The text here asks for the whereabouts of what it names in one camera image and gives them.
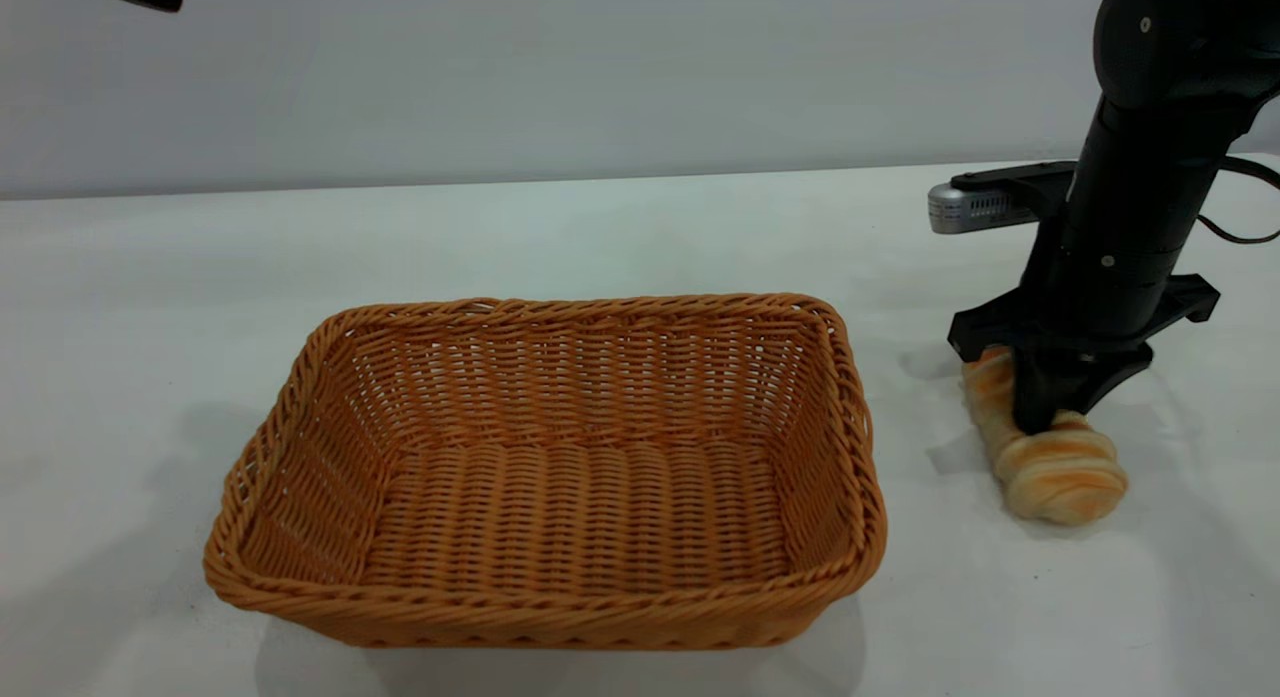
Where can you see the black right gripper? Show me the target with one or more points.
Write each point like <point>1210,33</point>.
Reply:
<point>1100,312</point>

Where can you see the striped orange bread roll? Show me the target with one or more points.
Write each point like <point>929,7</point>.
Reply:
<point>1060,477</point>

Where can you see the woven orange wicker basket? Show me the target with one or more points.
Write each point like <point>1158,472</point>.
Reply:
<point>560,517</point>

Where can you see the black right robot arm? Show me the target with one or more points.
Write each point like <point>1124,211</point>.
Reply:
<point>1140,167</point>

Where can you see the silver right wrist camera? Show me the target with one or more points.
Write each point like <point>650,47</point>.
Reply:
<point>965,209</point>

